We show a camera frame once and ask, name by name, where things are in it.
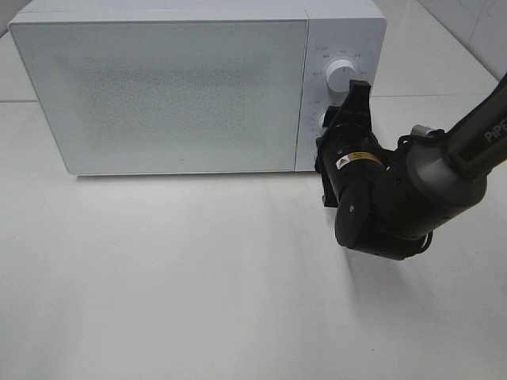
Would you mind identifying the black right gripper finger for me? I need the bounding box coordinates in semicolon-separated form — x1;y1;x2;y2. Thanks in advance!
337;79;372;131
321;106;341;128

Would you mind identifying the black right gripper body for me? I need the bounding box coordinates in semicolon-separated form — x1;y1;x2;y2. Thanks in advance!
315;123;391;208

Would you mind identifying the white microwave knob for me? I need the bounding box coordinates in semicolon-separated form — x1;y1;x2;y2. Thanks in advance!
326;58;358;93
312;113;326;138

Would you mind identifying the white microwave door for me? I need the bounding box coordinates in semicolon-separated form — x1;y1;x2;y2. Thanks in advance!
12;21;307;175

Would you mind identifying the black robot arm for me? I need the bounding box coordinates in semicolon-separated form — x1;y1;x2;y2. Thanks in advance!
315;80;506;260

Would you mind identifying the white microwave oven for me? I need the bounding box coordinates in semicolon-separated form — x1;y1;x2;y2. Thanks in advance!
9;1;387;175

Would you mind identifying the black cable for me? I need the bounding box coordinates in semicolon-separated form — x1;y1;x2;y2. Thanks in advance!
395;128;444;155

